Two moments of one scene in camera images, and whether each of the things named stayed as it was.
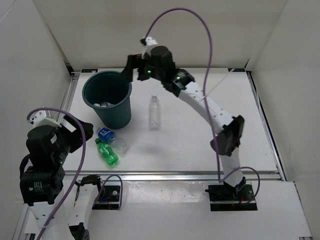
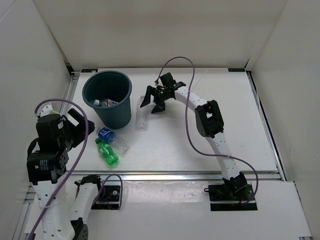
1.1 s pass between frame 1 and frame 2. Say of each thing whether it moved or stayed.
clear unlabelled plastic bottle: moved
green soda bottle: stayed
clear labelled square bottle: moved
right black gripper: moved
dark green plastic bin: stayed
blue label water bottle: stayed
